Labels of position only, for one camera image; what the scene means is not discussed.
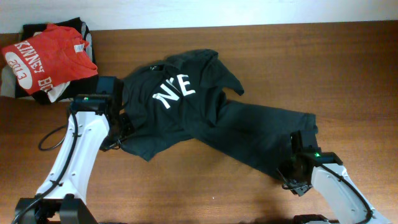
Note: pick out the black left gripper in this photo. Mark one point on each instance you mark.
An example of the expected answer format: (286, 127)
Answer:
(129, 129)

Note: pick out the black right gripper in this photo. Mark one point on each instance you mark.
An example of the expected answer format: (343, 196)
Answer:
(297, 189)

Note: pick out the dark green t-shirt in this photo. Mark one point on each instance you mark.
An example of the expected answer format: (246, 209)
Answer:
(182, 97)

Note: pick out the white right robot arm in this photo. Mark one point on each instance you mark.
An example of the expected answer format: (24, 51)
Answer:
(330, 178)

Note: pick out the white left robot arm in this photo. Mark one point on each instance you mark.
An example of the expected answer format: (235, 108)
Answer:
(95, 123)

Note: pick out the white folded t-shirt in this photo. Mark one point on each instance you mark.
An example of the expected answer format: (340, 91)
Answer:
(55, 92)

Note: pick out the red folded t-shirt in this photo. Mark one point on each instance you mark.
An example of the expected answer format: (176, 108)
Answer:
(55, 56)

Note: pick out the grey folded t-shirt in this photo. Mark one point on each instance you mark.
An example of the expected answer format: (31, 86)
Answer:
(11, 89)

